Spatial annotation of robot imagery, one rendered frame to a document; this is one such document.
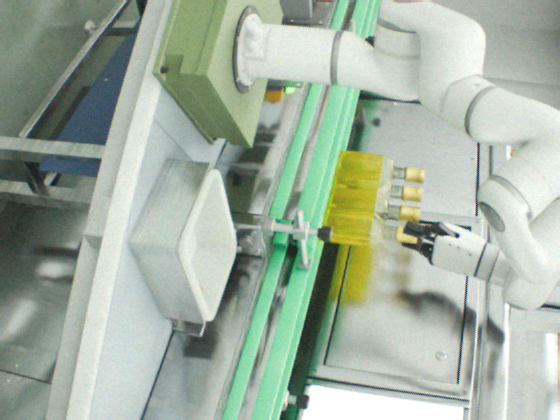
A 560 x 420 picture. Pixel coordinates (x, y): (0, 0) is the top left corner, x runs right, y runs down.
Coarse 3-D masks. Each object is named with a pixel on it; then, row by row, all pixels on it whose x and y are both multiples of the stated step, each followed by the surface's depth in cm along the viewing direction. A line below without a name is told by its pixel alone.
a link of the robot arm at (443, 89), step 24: (384, 0) 91; (408, 0) 88; (384, 24) 90; (408, 24) 85; (432, 24) 82; (456, 24) 81; (432, 48) 82; (456, 48) 80; (480, 48) 81; (432, 72) 84; (456, 72) 82; (480, 72) 84; (432, 96) 86; (456, 96) 83; (456, 120) 84
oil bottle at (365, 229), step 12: (324, 216) 127; (336, 216) 127; (348, 216) 126; (360, 216) 126; (372, 216) 126; (336, 228) 125; (348, 228) 125; (360, 228) 124; (372, 228) 124; (384, 228) 125; (336, 240) 128; (348, 240) 127; (360, 240) 126; (372, 240) 125
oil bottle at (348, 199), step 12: (336, 192) 131; (348, 192) 131; (360, 192) 130; (372, 192) 130; (336, 204) 129; (348, 204) 128; (360, 204) 128; (372, 204) 128; (384, 204) 128; (384, 216) 128
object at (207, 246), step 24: (216, 192) 100; (192, 216) 89; (216, 216) 105; (192, 240) 109; (216, 240) 111; (192, 264) 109; (216, 264) 109; (192, 288) 93; (216, 288) 106; (216, 312) 104
